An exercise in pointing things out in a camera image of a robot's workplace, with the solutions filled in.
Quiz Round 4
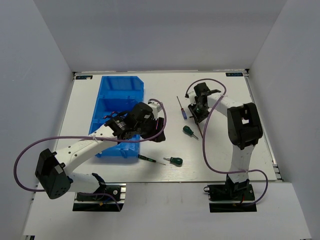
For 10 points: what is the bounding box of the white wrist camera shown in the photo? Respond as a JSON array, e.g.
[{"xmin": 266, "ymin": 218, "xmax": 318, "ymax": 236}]
[
  {"xmin": 185, "ymin": 91, "xmax": 197, "ymax": 105},
  {"xmin": 148, "ymin": 99, "xmax": 162, "ymax": 120}
]

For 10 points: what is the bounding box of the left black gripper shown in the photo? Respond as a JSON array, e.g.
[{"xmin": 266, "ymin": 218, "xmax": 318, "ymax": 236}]
[{"xmin": 135, "ymin": 115, "xmax": 167, "ymax": 143}]

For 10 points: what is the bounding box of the corner label sticker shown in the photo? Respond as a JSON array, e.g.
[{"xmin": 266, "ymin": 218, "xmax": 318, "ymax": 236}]
[
  {"xmin": 75, "ymin": 75, "xmax": 93, "ymax": 80},
  {"xmin": 225, "ymin": 72, "xmax": 244, "ymax": 77}
]

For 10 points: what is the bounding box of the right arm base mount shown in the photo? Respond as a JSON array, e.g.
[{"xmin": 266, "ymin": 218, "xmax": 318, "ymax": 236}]
[{"xmin": 203, "ymin": 184, "xmax": 257, "ymax": 213}]

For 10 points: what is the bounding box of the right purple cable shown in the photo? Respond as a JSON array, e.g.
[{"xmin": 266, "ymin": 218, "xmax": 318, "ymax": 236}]
[{"xmin": 186, "ymin": 78, "xmax": 270, "ymax": 207}]

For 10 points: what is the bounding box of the left corner label sticker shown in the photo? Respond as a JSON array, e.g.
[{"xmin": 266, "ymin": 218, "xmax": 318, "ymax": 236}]
[{"xmin": 75, "ymin": 75, "xmax": 93, "ymax": 80}]

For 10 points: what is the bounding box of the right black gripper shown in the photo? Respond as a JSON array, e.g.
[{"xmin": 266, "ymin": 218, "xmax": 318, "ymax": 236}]
[{"xmin": 188, "ymin": 100, "xmax": 211, "ymax": 124}]

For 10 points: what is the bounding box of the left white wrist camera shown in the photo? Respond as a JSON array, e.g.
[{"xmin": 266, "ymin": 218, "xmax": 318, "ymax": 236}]
[{"xmin": 148, "ymin": 99, "xmax": 162, "ymax": 120}]

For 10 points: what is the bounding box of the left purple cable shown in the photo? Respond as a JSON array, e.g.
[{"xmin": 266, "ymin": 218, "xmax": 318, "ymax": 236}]
[{"xmin": 13, "ymin": 98, "xmax": 168, "ymax": 193}]

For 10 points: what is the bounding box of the black green precision screwdriver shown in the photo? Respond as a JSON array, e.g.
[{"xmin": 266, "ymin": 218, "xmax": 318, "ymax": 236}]
[{"xmin": 138, "ymin": 154, "xmax": 166, "ymax": 166}]

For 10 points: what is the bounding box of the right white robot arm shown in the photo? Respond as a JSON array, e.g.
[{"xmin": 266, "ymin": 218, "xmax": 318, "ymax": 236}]
[{"xmin": 185, "ymin": 82, "xmax": 263, "ymax": 200}]

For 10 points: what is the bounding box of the blue plastic sorting bin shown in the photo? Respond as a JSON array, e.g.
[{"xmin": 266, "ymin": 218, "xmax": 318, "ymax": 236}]
[{"xmin": 89, "ymin": 76, "xmax": 144, "ymax": 158}]

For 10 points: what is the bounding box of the blue handled screwdriver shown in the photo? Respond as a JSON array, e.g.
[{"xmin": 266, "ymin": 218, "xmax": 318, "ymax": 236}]
[{"xmin": 176, "ymin": 96, "xmax": 188, "ymax": 121}]

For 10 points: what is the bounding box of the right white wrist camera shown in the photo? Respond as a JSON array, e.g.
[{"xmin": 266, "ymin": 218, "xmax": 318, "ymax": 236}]
[{"xmin": 185, "ymin": 91, "xmax": 197, "ymax": 105}]

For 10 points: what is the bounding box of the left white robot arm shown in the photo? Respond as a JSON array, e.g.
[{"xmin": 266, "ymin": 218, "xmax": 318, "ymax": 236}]
[{"xmin": 35, "ymin": 99, "xmax": 167, "ymax": 200}]

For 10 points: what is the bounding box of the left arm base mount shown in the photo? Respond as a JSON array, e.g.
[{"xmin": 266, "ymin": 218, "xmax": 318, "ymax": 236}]
[{"xmin": 72, "ymin": 183, "xmax": 126, "ymax": 212}]

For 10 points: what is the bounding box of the green stubby screwdriver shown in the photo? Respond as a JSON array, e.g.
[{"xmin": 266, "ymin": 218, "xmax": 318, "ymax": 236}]
[
  {"xmin": 182, "ymin": 125, "xmax": 199, "ymax": 140},
  {"xmin": 163, "ymin": 157, "xmax": 183, "ymax": 167}
]

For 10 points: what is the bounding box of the right corner label sticker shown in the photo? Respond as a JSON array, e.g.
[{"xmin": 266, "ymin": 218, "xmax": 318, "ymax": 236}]
[{"xmin": 225, "ymin": 72, "xmax": 244, "ymax": 77}]

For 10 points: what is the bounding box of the purple cable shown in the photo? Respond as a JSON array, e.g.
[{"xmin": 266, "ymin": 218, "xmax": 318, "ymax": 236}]
[
  {"xmin": 186, "ymin": 78, "xmax": 270, "ymax": 207},
  {"xmin": 13, "ymin": 98, "xmax": 168, "ymax": 193}
]

